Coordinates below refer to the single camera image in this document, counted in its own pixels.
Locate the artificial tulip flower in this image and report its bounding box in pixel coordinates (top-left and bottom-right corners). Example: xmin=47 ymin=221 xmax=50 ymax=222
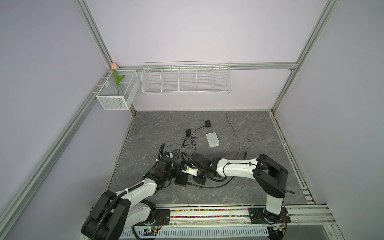
xmin=111 ymin=63 xmax=125 ymax=96

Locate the grey ethernet cable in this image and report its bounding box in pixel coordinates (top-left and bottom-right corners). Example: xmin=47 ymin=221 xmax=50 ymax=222
xmin=218 ymin=113 xmax=242 ymax=160
xmin=227 ymin=119 xmax=253 ymax=160

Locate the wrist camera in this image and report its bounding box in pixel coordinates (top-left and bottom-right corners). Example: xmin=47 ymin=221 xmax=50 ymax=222
xmin=163 ymin=152 xmax=173 ymax=159
xmin=181 ymin=164 xmax=199 ymax=177

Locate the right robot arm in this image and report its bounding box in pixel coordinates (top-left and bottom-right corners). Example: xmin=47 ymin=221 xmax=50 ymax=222
xmin=181 ymin=153 xmax=289 ymax=225

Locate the black cube power adapter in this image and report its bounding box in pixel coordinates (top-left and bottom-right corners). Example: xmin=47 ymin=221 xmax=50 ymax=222
xmin=205 ymin=120 xmax=212 ymax=128

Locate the white wire shelf basket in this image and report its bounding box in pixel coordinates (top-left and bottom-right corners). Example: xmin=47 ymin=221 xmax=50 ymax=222
xmin=141 ymin=61 xmax=232 ymax=94

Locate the black network switch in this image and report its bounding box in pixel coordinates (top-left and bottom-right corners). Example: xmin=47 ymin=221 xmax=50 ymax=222
xmin=175 ymin=173 xmax=189 ymax=187

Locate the white router box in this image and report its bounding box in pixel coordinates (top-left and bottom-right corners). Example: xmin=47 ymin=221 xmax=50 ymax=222
xmin=206 ymin=133 xmax=220 ymax=148

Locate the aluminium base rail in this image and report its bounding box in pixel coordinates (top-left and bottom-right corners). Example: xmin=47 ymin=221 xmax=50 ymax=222
xmin=83 ymin=204 xmax=337 ymax=230

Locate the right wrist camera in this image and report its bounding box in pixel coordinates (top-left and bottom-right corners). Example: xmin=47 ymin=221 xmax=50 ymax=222
xmin=181 ymin=164 xmax=199 ymax=177

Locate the white mesh corner basket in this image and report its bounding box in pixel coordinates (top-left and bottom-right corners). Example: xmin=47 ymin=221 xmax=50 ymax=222
xmin=96 ymin=70 xmax=140 ymax=111

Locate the black ethernet cable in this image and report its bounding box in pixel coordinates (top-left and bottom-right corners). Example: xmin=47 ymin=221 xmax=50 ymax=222
xmin=187 ymin=151 xmax=248 ymax=189

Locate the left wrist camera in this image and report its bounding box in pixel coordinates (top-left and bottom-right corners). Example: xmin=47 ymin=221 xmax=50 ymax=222
xmin=163 ymin=152 xmax=173 ymax=159

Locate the black power adapter with prongs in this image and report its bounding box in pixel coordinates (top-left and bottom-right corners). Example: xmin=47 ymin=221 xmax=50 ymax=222
xmin=185 ymin=129 xmax=192 ymax=137

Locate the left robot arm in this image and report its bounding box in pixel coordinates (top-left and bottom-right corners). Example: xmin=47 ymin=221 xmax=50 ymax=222
xmin=81 ymin=143 xmax=182 ymax=240

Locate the thin black adapter cable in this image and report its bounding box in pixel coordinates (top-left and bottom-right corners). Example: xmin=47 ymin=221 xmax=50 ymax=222
xmin=164 ymin=125 xmax=208 ymax=160

